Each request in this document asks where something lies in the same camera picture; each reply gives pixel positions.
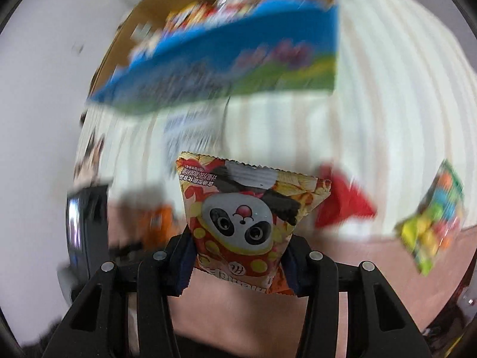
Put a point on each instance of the yellow noodle packet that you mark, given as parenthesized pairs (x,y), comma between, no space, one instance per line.
(186,16)

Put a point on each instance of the red triangular snack packet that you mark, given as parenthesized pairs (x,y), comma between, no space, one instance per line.
(346,201)

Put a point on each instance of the orange snack packet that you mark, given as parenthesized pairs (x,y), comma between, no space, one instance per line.
(164,220)

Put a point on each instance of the clear grey snack packet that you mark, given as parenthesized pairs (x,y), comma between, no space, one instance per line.
(190,130)

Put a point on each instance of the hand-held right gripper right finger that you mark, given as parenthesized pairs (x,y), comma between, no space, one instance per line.
(303,268)

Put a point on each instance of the white red long packet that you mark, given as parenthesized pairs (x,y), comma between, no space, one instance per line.
(234,2)

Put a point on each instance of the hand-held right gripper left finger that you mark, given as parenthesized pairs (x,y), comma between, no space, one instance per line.
(183,268)

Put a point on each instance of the cat print blanket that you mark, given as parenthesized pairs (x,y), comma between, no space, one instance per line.
(372,100)

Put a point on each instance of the red panda snack bag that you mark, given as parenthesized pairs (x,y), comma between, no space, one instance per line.
(238,223)

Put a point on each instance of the colourful candy bag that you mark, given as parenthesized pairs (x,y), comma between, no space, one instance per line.
(432,223)

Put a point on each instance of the blue printed cardboard box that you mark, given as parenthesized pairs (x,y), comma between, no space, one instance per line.
(231,74)

